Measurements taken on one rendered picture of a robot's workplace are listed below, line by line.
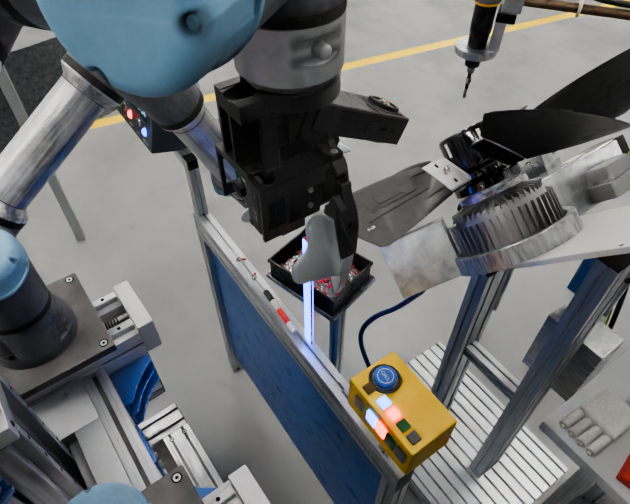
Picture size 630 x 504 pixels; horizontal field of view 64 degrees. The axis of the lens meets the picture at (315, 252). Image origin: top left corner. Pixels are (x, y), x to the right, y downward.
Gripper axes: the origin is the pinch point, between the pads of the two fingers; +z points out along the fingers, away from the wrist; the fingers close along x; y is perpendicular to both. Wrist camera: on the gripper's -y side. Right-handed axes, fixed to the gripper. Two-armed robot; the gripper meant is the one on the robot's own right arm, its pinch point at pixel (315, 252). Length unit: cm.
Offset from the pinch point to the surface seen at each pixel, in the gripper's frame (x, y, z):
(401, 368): 0.2, -18.1, 40.9
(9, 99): -186, 16, 68
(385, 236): -17.9, -28.2, 29.3
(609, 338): 14, -75, 64
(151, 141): -82, -7, 37
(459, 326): -15, -59, 81
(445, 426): 12.0, -17.0, 40.8
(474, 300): -14, -59, 68
